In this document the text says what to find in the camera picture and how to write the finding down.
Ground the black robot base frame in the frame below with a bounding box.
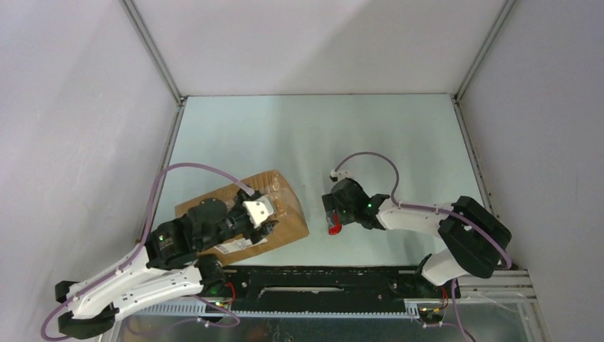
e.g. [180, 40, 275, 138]
[141, 254, 511, 328]

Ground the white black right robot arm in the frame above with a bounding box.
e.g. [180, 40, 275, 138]
[321, 178, 512, 298]

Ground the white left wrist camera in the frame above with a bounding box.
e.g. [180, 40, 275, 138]
[242, 195, 276, 228]

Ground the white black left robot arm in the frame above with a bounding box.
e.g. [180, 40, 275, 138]
[55, 198, 274, 340]

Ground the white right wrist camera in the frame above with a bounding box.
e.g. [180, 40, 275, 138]
[329, 169, 353, 182]

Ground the brown cardboard express box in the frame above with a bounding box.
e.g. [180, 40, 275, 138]
[172, 170, 309, 266]

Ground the aluminium right corner post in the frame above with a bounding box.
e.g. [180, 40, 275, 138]
[454, 0, 517, 103]

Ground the aluminium corner post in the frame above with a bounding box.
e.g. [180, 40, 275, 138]
[120, 0, 185, 105]
[454, 0, 517, 103]

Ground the red black utility knife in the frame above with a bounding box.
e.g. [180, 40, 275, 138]
[326, 210, 343, 235]

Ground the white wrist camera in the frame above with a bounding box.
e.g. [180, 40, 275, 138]
[329, 169, 353, 182]
[242, 195, 276, 228]

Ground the aluminium left corner post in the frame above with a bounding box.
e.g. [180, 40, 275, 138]
[120, 0, 185, 105]

